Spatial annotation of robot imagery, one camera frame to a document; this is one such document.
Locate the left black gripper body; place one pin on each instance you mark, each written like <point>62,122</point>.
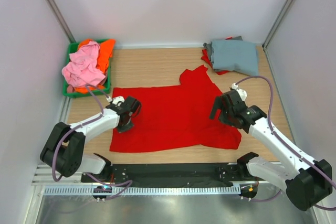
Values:
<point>129,121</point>

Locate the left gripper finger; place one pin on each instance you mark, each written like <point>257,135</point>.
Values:
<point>124,128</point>
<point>136,109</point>

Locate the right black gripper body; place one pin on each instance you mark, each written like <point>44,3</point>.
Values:
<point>226,115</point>

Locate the red t-shirt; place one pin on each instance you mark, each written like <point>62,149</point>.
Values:
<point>175,116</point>
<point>207,57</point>

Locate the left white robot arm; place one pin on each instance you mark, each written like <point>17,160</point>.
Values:
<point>64,148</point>

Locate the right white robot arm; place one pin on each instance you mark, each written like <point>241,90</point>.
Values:
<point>305,180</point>

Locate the folded red t-shirt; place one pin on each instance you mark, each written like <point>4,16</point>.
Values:
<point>207,57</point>

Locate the folded grey-blue t-shirt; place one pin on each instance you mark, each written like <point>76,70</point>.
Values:
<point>235,55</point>

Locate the folded dark grey t-shirt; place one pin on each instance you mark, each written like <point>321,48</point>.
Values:
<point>234,38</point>

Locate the pink t-shirt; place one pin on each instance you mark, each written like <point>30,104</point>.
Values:
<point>82,67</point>

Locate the orange t-shirt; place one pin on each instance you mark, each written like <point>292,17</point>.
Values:
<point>103,60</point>

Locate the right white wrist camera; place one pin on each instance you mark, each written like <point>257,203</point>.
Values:
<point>242,93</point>

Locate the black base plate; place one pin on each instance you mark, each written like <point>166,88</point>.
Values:
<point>189,175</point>

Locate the slotted cable duct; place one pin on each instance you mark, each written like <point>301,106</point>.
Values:
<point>95,190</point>

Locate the left aluminium corner post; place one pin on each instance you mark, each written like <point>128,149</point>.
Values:
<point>62,22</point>

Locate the aluminium corner post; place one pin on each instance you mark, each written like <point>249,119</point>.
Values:
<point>62,22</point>
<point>278,21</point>

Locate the right aluminium corner post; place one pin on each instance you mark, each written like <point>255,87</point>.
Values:
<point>278,21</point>

